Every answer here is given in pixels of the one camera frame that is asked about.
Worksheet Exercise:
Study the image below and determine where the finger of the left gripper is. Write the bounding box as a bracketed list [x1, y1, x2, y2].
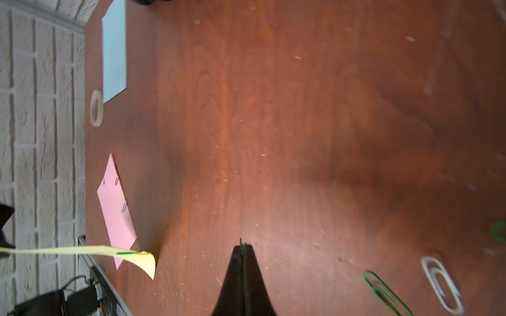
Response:
[0, 204, 15, 249]

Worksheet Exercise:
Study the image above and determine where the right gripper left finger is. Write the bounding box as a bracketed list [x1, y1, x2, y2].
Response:
[212, 246, 243, 316]

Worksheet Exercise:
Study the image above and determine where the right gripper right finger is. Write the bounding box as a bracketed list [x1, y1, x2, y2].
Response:
[242, 244, 276, 315]

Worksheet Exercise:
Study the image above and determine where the yellow paper sheet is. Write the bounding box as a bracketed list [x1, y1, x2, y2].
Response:
[1, 246, 156, 280]

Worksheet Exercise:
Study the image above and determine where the light blue paper sheet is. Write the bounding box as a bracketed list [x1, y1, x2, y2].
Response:
[101, 0, 127, 103]

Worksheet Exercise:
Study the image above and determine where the pink paper sheet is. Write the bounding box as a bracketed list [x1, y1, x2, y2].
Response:
[97, 154, 137, 250]

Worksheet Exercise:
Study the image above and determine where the clear tape roll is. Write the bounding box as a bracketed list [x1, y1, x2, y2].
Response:
[90, 90, 104, 127]

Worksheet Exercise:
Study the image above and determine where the white paperclip on table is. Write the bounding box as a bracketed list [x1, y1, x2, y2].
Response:
[420, 256, 465, 315]

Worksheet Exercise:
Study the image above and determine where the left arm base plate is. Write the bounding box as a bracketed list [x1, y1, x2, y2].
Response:
[7, 287, 104, 316]

